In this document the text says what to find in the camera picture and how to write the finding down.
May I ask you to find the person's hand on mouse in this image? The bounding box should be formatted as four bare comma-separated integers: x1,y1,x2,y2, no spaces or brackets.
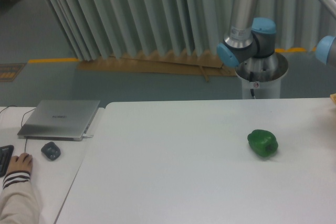
6,153,33,175

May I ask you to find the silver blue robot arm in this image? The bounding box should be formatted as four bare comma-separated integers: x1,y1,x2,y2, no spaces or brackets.
217,0,335,82

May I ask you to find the cream sleeve forearm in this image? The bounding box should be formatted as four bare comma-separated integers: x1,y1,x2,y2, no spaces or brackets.
1,170,40,223

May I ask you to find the green bell pepper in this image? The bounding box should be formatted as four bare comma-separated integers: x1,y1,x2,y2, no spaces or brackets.
247,129,279,158

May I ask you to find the black keyboard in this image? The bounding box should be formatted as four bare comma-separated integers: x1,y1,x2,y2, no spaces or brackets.
0,145,14,177

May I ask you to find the silver closed laptop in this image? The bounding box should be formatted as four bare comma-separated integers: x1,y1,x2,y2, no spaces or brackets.
17,100,100,141

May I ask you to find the white usb plug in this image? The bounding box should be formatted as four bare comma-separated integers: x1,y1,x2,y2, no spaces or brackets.
82,134,93,138

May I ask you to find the pale green folding curtain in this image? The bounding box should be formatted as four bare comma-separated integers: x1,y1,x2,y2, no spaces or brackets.
46,0,335,60

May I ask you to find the brown cardboard sheet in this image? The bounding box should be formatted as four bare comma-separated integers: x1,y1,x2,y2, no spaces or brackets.
77,49,236,82

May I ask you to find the wooden board corner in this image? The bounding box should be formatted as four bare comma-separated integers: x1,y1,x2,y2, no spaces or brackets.
330,93,336,105

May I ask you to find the black laptop cable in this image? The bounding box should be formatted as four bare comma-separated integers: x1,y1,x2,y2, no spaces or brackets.
0,105,37,154

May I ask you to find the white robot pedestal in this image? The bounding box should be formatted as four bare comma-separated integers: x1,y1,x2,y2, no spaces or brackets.
235,69,288,99

